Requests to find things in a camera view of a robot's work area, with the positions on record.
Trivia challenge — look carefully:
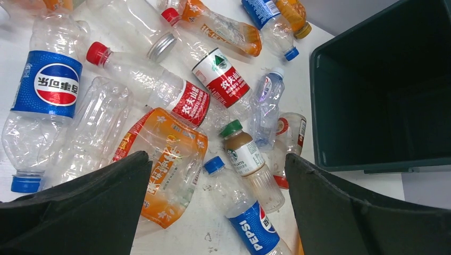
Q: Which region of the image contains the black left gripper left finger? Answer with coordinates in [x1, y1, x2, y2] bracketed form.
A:
[1, 151, 152, 254]

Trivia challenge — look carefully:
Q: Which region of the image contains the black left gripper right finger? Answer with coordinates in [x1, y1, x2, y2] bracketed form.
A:
[285, 154, 450, 254]

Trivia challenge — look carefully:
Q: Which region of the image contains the Pepsi bottle blue label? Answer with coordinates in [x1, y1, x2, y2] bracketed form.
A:
[204, 156, 293, 254]

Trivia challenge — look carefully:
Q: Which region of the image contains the clear bottle red cap label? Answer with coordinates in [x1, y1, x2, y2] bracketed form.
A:
[270, 112, 307, 190]

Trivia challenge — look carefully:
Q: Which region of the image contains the crushed orange label bottle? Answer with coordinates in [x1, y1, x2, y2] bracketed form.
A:
[112, 108, 208, 237]

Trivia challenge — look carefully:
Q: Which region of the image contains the Starbucks bottle green cap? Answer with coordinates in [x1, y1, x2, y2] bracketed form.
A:
[220, 120, 285, 213]

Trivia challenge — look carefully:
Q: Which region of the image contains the dark green plastic bin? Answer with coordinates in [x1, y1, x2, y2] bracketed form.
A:
[310, 1, 450, 173]

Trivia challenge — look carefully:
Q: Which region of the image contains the crushed clear bottle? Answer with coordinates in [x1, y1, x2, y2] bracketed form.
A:
[39, 76, 134, 190]

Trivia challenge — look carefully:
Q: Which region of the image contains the large Pepsi bottle blue cap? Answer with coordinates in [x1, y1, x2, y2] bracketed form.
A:
[1, 12, 90, 193]

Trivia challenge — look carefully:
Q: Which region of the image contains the small clear water bottle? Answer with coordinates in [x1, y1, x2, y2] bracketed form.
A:
[249, 67, 285, 152]

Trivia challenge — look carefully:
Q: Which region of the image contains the Nongfu bottle red cap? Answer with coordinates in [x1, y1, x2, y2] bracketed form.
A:
[86, 41, 230, 135]

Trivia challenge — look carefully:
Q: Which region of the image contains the Nongfu bottle red white label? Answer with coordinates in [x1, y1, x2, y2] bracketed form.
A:
[161, 7, 253, 121]

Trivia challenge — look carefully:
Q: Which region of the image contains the clear bottle silver cap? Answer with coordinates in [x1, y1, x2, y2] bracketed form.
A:
[86, 0, 178, 63]

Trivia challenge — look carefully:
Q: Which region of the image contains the flattened orange label bottle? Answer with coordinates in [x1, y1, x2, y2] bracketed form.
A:
[157, 1, 262, 57]

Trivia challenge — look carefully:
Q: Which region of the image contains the large orange label bottle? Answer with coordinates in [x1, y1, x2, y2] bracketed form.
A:
[1, 0, 85, 16]

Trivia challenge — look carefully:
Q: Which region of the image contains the orange juice bottle far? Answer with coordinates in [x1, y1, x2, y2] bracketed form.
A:
[273, 0, 312, 39]

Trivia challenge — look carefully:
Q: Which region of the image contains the blue label bottle blue cap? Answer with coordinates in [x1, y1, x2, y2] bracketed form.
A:
[241, 0, 299, 61]

